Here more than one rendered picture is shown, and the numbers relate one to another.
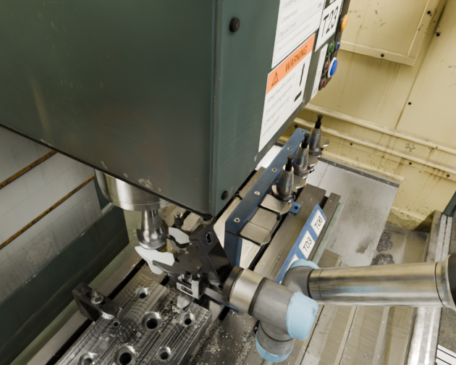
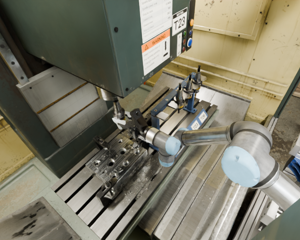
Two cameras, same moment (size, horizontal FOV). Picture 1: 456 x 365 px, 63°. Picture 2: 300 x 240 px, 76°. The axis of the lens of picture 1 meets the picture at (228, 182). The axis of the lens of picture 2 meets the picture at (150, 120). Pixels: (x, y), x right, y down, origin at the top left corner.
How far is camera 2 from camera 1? 0.26 m
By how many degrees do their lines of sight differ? 11
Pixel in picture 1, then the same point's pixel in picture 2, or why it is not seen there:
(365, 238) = not seen: hidden behind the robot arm
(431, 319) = not seen: hidden behind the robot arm
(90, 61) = (80, 43)
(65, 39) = (73, 36)
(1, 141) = (65, 77)
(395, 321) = not seen: hidden behind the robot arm
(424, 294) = (221, 137)
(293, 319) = (167, 145)
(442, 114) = (270, 64)
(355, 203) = (227, 110)
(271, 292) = (160, 135)
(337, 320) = (209, 161)
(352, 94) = (225, 55)
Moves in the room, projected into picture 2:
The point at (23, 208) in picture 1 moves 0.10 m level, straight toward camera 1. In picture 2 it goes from (75, 105) to (78, 114)
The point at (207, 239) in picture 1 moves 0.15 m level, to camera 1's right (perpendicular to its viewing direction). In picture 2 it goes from (136, 114) to (169, 116)
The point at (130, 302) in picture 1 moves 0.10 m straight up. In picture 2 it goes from (115, 144) to (111, 133)
